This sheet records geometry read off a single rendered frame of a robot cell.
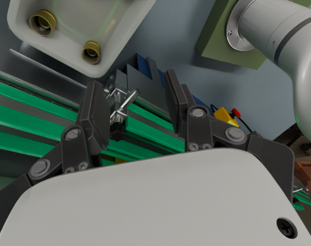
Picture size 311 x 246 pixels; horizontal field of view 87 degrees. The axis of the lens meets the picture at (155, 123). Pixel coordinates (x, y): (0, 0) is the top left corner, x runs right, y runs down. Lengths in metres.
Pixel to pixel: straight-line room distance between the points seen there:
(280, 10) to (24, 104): 0.58
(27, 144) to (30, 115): 0.08
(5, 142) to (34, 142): 0.05
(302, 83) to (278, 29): 0.14
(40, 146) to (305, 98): 0.54
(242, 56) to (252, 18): 0.17
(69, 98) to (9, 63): 0.12
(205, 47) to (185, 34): 0.09
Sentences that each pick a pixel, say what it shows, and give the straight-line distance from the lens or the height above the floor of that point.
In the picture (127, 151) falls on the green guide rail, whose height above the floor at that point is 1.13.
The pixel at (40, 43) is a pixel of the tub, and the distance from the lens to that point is 0.40.
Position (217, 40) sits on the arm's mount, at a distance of 0.62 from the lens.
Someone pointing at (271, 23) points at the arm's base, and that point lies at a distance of 0.53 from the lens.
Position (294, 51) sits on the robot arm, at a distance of 0.46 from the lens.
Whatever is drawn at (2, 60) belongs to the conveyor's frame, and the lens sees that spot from 0.43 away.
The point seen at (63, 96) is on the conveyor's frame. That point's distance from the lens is 0.40.
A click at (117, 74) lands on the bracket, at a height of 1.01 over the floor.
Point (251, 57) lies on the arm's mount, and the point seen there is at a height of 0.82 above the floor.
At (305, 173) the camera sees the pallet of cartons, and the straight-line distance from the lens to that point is 4.70.
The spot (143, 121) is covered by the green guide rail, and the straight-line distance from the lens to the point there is 0.37.
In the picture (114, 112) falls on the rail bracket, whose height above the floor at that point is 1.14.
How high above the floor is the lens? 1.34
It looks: 42 degrees down
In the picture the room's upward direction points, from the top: 170 degrees clockwise
